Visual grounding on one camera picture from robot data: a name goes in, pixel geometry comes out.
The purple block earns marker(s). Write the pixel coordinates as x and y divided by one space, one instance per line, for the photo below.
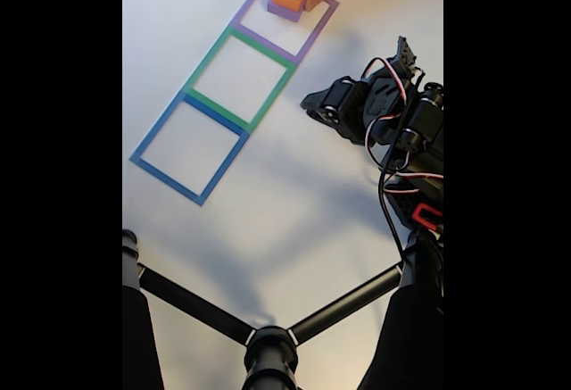
285 14

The purple tape square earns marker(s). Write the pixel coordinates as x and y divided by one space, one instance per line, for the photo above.
263 41

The green tape square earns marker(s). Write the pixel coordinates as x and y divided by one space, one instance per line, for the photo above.
218 111

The red clamp part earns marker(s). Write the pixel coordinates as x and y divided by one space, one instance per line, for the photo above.
417 213

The blue tape square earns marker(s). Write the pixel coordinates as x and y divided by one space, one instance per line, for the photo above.
165 181

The black tripod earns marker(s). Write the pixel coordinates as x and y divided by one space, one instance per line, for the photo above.
270 354

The gripper camera circuit board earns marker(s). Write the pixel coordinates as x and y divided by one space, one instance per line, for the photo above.
408 57

